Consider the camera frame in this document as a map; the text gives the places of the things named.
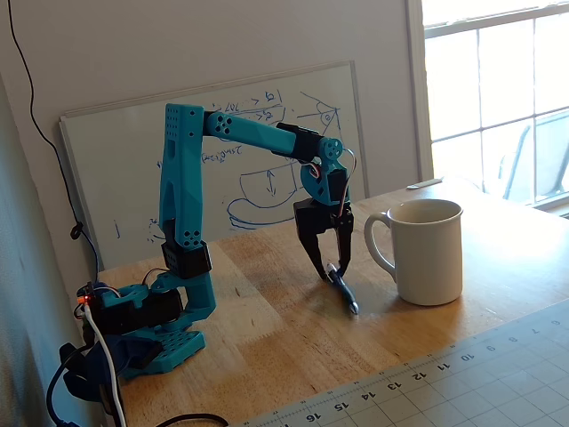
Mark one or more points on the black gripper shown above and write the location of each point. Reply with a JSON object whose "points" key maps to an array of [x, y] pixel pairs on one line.
{"points": [[312, 221]]}

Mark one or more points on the dark blue pen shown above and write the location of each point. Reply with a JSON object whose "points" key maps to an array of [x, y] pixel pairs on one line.
{"points": [[344, 291]]}

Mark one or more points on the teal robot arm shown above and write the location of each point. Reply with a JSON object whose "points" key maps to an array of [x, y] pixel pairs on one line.
{"points": [[182, 178]]}

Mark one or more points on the white ceramic mug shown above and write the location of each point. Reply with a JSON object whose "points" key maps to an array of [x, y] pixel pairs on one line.
{"points": [[431, 258]]}

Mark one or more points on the white flat strip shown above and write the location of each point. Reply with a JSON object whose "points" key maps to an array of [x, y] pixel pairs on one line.
{"points": [[424, 183]]}

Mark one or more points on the grey gridded cutting mat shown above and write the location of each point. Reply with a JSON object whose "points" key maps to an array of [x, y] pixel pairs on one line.
{"points": [[444, 391]]}

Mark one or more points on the whiteboard with blue writing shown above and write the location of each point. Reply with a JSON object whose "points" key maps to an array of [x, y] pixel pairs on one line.
{"points": [[133, 155]]}

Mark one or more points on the dark blue table clamp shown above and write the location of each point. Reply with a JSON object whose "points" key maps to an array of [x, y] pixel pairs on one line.
{"points": [[129, 351]]}

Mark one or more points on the outdoor chair behind window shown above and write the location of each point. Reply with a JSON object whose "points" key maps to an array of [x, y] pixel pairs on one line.
{"points": [[551, 155]]}

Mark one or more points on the white window frame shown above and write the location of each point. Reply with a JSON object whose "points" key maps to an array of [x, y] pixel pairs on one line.
{"points": [[418, 89]]}

